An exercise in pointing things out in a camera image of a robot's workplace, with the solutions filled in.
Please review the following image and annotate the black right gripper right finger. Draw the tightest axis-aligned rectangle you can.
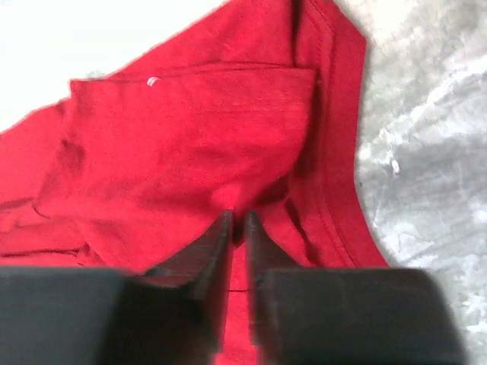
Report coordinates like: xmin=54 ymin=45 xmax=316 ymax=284
xmin=246 ymin=213 xmax=468 ymax=364

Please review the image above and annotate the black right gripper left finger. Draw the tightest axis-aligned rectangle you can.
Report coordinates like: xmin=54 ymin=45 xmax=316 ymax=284
xmin=1 ymin=211 xmax=233 ymax=364

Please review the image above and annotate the bright red t shirt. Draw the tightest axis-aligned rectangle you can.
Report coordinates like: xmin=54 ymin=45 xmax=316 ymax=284
xmin=1 ymin=1 xmax=387 ymax=364

